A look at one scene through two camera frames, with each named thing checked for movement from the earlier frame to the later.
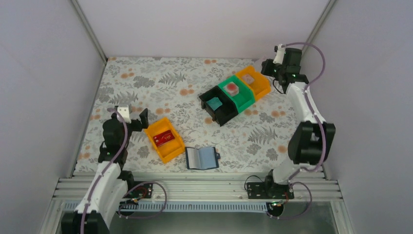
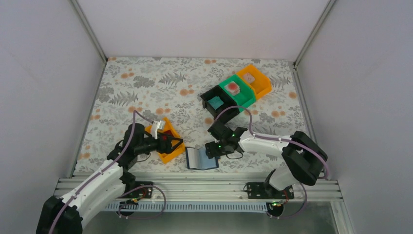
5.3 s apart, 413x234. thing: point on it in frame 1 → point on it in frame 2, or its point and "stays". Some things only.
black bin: x=219 y=105 stays
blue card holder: x=202 y=158 stays
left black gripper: x=136 y=123 → x=161 y=144
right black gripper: x=267 y=67 → x=216 y=146
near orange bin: x=166 y=140 stays
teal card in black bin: x=215 y=103 stays
